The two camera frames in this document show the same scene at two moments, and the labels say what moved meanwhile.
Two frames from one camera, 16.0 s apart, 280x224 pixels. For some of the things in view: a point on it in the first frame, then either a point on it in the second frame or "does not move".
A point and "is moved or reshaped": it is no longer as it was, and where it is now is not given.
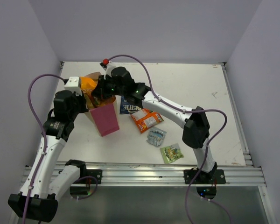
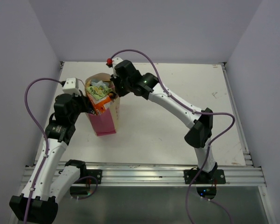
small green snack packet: [171, 153] is moved or reshaped
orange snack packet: [145, 119] -> [98, 104]
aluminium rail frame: [164, 174] does not move
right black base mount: [215, 177] does not move
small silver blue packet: [156, 136] is moved or reshaped
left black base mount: [84, 172] does not move
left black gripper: [82, 100] does not move
